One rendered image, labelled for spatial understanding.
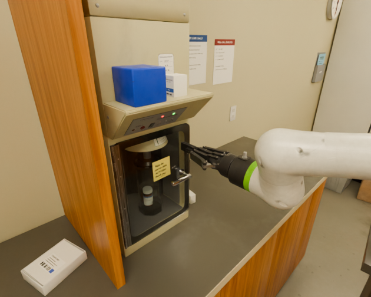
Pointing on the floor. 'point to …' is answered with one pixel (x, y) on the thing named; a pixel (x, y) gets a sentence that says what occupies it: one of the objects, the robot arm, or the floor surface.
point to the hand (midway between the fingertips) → (188, 148)
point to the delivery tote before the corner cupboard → (337, 184)
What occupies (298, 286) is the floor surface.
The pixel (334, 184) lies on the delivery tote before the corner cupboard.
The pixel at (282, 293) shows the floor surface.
